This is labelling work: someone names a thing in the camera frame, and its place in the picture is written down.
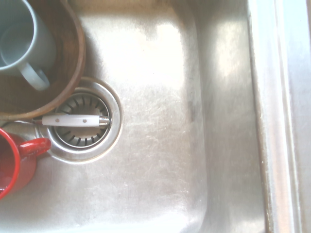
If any stainless steel double sink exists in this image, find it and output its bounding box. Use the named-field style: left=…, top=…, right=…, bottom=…
left=0, top=0, right=311, bottom=233

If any metal sink drain strainer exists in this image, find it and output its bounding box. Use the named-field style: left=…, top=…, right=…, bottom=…
left=35, top=77, right=123, bottom=164

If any brown wooden bowl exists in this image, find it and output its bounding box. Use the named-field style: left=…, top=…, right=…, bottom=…
left=0, top=0, right=87, bottom=120

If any red ceramic mug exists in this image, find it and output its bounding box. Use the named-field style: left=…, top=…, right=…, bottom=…
left=0, top=127, right=52, bottom=201

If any grey ceramic mug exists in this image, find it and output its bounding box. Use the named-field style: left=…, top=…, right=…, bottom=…
left=0, top=0, right=58, bottom=92

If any white handled knife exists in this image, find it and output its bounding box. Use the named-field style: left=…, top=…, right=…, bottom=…
left=31, top=114, right=110, bottom=128

